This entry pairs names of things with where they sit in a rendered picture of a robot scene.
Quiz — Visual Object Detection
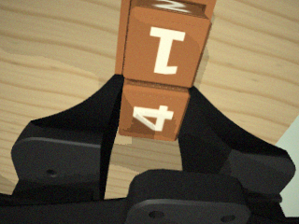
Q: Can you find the brown calendar cube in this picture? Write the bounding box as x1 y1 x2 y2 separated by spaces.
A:
118 78 191 142
123 0 212 89

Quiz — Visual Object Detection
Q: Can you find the orange rectangular tray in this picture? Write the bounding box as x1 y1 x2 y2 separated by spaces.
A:
115 0 217 75

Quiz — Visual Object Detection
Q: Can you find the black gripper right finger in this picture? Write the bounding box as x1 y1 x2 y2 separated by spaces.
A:
178 86 296 221

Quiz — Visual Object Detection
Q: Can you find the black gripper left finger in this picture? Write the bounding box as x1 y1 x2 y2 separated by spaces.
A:
10 74 124 205

